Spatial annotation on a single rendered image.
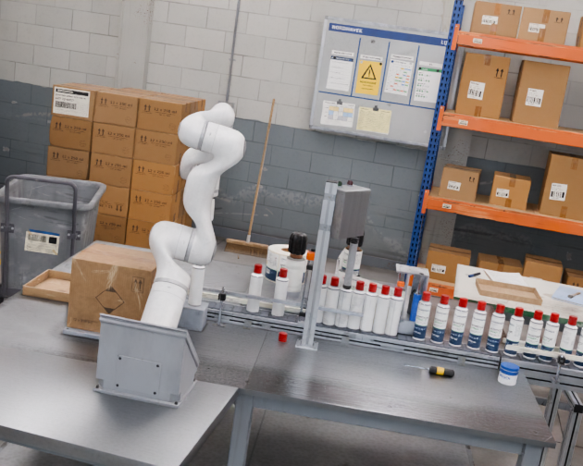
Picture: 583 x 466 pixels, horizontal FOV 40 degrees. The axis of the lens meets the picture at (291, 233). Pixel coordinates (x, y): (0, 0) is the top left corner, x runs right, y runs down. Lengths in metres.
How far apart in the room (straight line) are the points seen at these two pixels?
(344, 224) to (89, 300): 0.99
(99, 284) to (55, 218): 2.36
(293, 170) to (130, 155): 1.83
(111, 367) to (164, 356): 0.18
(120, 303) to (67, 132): 3.94
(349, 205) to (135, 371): 1.04
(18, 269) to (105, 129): 1.69
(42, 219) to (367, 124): 3.35
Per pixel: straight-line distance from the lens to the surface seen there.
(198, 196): 2.67
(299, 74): 7.69
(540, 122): 6.78
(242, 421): 2.85
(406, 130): 7.43
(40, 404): 2.57
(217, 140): 2.61
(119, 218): 6.77
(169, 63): 8.07
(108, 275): 2.98
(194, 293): 3.19
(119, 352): 2.58
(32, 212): 5.35
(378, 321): 3.30
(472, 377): 3.22
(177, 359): 2.52
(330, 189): 3.04
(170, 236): 2.73
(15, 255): 5.47
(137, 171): 6.64
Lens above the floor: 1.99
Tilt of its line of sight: 13 degrees down
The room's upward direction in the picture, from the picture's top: 8 degrees clockwise
